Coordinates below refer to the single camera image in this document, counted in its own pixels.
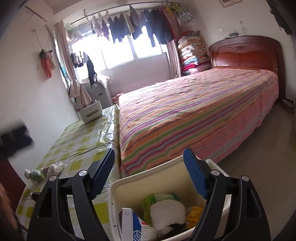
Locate cream plastic trash bin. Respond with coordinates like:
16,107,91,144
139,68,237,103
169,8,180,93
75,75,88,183
108,155,232,241

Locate white standing heater appliance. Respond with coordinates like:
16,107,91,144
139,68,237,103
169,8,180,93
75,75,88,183
83,82,113,109

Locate golden foil snack bag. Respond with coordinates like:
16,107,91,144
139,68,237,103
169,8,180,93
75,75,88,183
186,206,204,230

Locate white tissue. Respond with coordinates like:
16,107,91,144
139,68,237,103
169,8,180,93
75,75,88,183
150,199,186,230
47,162,65,178

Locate white plastic pen basket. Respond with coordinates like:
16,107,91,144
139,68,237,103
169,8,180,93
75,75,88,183
78,101,103,123

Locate green tissue pack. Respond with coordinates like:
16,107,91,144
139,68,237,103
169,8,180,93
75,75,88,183
142,193,181,226

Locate hanging dark clothes row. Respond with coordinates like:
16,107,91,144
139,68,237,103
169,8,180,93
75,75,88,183
91,3,194,47

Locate wall air conditioner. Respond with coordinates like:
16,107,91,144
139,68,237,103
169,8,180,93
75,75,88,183
25,0,54,22

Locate red wooden headboard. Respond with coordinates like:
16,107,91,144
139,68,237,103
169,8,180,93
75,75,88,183
209,36,286,99

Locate left pink curtain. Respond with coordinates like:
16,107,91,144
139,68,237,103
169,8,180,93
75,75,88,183
54,21,92,111

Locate pink curtain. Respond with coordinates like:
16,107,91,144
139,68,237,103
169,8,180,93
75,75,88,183
166,40,182,79
54,21,92,111

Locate right pink curtain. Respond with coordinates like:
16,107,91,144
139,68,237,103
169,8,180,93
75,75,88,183
166,40,182,79

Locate striped pink bed cover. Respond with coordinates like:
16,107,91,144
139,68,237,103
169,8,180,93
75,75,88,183
118,68,279,177

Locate dark coats on right wall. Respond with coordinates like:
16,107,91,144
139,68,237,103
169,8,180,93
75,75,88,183
266,0,296,35

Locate stack of folded quilts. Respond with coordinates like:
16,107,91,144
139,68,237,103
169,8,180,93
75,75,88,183
177,31,211,76

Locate orange cloth on wall hook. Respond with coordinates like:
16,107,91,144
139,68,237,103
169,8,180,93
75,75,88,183
39,49,56,79

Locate metal clothes rail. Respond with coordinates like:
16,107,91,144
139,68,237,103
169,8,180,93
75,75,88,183
64,1,179,28

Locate white blue medicine box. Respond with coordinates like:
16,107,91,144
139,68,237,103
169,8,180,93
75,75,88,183
118,208,159,241

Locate framed wall picture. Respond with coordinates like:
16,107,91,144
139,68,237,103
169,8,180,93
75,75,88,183
219,0,242,8

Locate brown bottle white cap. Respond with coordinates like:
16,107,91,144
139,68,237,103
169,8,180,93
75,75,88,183
30,192,41,203

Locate plastic bag with green cup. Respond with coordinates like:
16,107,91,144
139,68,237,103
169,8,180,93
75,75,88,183
24,168,49,182

